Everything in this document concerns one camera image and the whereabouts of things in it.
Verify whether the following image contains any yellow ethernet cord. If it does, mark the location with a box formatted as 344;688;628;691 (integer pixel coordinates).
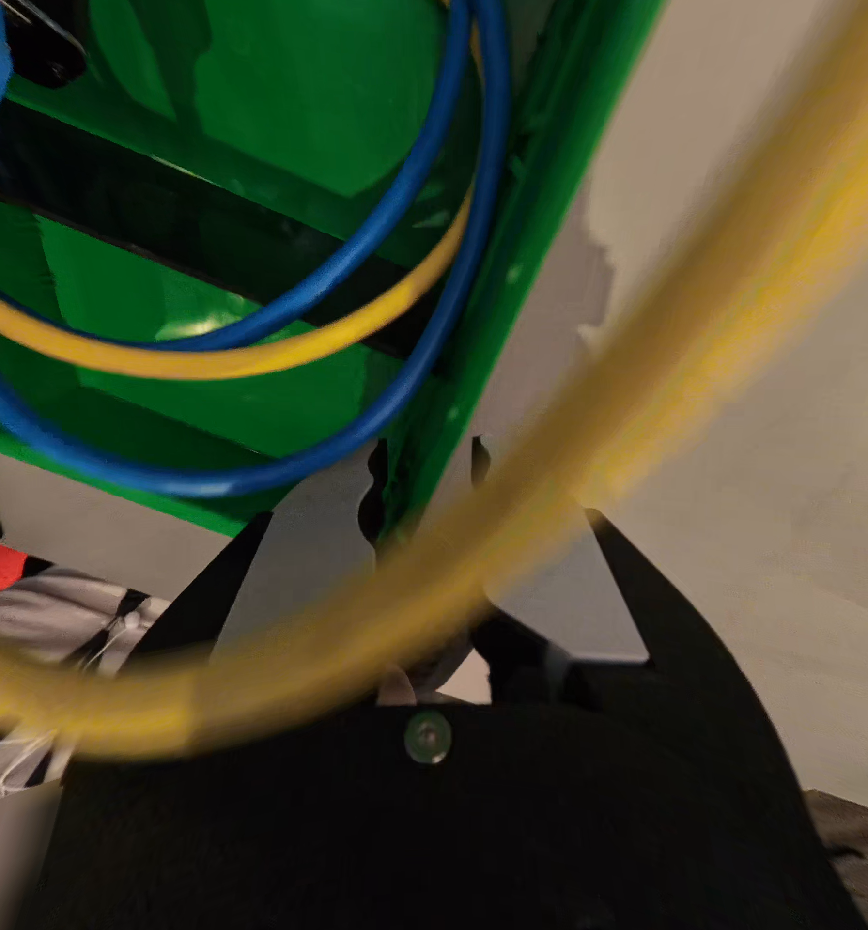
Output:
0;0;868;760

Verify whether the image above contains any blue ethernet cord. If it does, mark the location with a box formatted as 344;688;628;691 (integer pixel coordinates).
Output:
0;0;512;499

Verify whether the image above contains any green plastic board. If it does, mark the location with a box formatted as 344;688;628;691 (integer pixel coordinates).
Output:
0;0;669;540

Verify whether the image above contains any dark grey mat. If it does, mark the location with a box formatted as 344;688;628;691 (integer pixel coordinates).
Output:
803;788;868;930

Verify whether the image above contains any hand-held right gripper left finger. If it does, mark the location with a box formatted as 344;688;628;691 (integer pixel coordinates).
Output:
212;438;390;658

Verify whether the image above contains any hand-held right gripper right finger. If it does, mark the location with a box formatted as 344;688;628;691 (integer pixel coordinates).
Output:
470;434;651;664

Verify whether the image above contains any grey striped cloth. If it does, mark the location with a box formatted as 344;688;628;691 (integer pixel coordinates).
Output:
0;567;175;809

